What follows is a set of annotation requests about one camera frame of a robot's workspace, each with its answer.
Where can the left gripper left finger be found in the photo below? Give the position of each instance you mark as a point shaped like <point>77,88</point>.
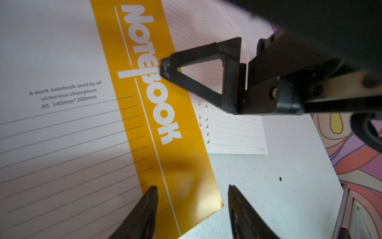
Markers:
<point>140,223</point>

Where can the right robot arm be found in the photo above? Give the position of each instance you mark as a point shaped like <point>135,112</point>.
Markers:
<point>350,30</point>

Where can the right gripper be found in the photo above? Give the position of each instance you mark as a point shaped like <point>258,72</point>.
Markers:
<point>287,77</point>

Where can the cream lined notebook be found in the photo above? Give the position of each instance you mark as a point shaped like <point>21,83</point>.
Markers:
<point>88,124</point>
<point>197,23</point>

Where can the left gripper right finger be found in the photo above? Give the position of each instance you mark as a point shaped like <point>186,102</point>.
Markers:
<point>246,223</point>

